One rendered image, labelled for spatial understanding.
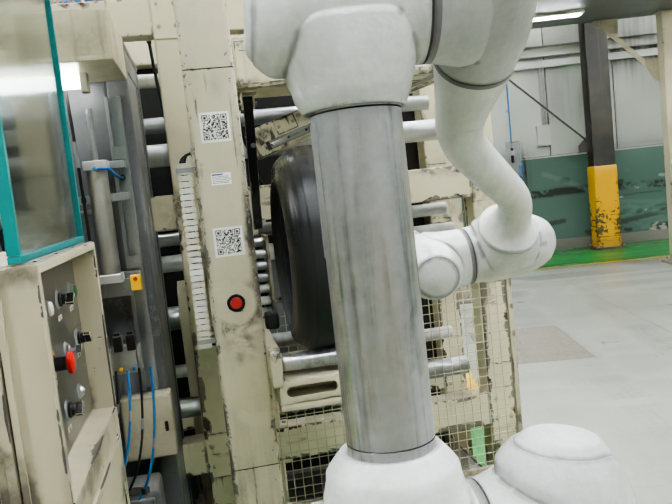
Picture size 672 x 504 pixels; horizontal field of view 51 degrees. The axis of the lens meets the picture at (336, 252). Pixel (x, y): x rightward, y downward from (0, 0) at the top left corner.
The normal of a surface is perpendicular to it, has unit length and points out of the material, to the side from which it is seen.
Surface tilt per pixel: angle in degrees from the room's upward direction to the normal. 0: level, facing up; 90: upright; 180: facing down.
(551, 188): 90
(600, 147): 90
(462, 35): 138
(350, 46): 93
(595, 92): 90
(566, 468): 53
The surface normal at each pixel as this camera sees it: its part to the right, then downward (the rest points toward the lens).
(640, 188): -0.04, 0.10
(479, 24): 0.31, 0.72
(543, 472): -0.38, -0.52
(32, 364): 0.18, 0.07
